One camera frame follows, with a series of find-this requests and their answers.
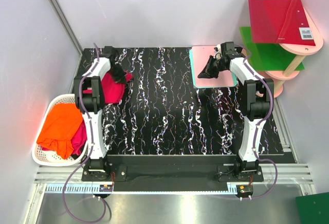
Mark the crimson red t shirt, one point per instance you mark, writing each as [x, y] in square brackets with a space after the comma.
[113, 92]

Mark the pink wooden tiered shelf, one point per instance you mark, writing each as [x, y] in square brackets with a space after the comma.
[296, 66]

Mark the green acrylic sheet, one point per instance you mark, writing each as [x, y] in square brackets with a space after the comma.
[266, 57]

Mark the red acrylic sheet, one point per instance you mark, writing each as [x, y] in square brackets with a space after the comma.
[279, 22]

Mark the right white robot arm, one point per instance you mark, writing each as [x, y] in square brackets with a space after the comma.
[256, 103]

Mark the orange t shirt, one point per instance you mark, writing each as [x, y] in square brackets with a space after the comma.
[63, 114]

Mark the magenta t shirt in basket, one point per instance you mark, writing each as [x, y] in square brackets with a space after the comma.
[79, 140]

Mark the white plastic laundry basket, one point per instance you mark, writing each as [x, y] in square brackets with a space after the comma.
[50, 158]

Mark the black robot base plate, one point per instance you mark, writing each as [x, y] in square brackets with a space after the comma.
[178, 173]

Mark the aluminium frame rail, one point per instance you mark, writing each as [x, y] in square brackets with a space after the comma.
[66, 25]

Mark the pink board teal edge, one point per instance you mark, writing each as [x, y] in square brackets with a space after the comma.
[199, 56]

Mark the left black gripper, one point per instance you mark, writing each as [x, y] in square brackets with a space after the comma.
[120, 78]

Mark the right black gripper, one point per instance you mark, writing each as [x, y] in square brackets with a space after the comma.
[207, 72]

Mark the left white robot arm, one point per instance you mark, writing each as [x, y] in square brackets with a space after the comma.
[88, 92]

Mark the dark green board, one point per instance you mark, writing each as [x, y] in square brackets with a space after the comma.
[313, 209]

